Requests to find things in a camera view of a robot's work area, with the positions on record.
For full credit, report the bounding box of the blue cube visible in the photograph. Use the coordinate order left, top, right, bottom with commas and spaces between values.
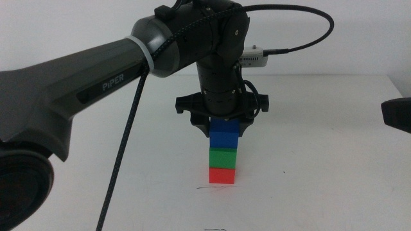
208, 117, 241, 150

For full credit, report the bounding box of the green cube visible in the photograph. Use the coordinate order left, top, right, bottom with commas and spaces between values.
208, 147, 238, 170

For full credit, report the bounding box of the red cube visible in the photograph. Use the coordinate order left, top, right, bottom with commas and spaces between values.
208, 167, 236, 185

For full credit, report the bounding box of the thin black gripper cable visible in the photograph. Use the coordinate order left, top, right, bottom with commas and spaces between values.
235, 62, 262, 121

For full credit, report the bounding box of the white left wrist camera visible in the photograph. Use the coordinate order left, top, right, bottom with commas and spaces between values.
238, 44, 269, 69

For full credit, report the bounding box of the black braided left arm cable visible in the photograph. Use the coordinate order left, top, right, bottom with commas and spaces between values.
95, 3, 335, 231

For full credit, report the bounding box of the white cable tie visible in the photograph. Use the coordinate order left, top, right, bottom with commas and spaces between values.
124, 35, 155, 73

